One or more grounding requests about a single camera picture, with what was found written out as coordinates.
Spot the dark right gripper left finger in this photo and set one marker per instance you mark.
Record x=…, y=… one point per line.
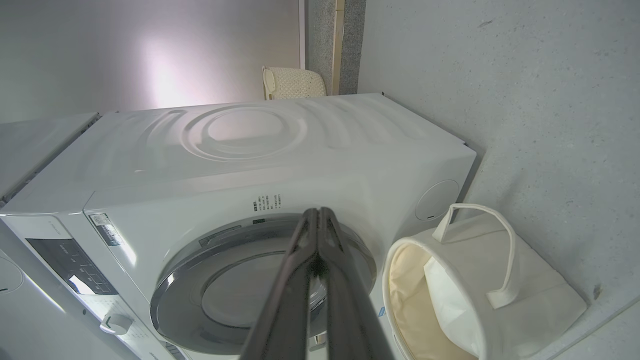
x=287, y=300

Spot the white crumpled cloth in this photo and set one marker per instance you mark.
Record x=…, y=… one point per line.
x=452, y=300

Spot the white washing machine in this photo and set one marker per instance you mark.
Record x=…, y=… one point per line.
x=300, y=165

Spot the washing machine glass door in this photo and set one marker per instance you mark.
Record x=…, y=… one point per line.
x=235, y=295

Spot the white stacked appliance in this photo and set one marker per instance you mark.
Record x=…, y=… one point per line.
x=35, y=145

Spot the cream fabric laundry basket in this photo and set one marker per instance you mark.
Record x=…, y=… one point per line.
x=530, y=280

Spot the white control knob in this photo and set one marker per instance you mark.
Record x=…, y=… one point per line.
x=116, y=324

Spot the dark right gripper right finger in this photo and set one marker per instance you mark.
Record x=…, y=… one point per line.
x=350, y=310

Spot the cream woven basket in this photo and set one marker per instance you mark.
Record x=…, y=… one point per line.
x=295, y=84

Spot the round white filter cover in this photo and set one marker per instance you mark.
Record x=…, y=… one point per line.
x=436, y=200

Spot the dark control display panel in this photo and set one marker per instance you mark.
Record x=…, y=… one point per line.
x=75, y=265

